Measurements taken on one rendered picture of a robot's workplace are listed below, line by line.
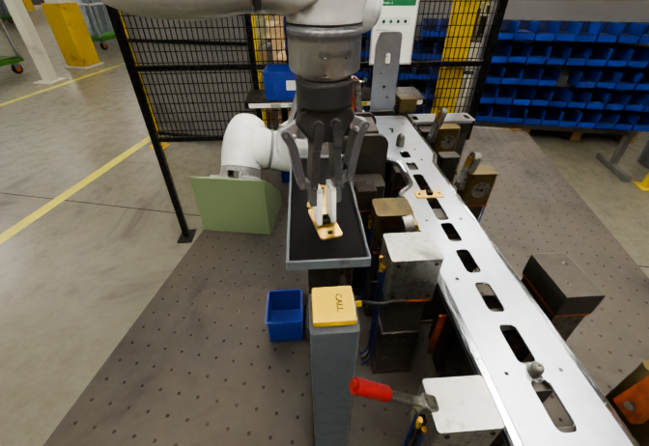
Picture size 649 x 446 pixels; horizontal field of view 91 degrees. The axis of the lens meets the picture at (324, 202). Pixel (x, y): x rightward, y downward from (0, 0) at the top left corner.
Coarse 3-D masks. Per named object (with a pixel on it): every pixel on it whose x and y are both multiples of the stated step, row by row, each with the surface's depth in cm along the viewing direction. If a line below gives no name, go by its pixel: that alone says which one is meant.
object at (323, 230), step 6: (312, 210) 58; (324, 210) 58; (312, 216) 56; (324, 216) 55; (324, 222) 54; (330, 222) 55; (336, 222) 55; (318, 228) 54; (324, 228) 54; (330, 228) 54; (336, 228) 54; (318, 234) 53; (324, 234) 52; (336, 234) 52
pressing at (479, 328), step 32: (384, 128) 137; (416, 128) 138; (416, 160) 114; (448, 192) 97; (448, 256) 76; (480, 256) 76; (448, 288) 68; (512, 288) 68; (480, 320) 62; (512, 320) 62; (544, 320) 62; (480, 352) 56; (512, 352) 56; (544, 352) 56; (512, 384) 52; (576, 384) 52; (512, 416) 48; (544, 416) 48; (576, 416) 48; (608, 416) 48
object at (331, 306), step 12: (312, 288) 48; (324, 288) 48; (336, 288) 48; (348, 288) 48; (312, 300) 46; (324, 300) 46; (336, 300) 46; (348, 300) 46; (312, 312) 45; (324, 312) 44; (336, 312) 44; (348, 312) 44; (324, 324) 44; (336, 324) 44; (348, 324) 44
